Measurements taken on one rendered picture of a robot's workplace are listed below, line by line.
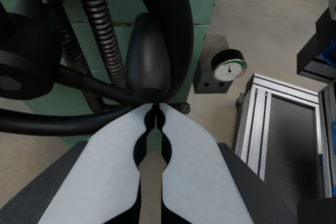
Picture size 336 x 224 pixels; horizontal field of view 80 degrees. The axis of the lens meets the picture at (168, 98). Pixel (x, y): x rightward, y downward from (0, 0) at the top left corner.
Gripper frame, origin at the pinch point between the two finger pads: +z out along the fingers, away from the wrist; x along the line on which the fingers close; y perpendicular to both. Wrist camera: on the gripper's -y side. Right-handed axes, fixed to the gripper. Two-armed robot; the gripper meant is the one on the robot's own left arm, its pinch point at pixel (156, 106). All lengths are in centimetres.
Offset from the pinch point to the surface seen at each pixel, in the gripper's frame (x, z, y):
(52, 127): -13.5, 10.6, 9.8
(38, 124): -15.1, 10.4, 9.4
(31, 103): -34, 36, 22
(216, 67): 10.2, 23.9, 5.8
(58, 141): -47, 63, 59
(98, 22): -6.3, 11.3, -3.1
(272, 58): 74, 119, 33
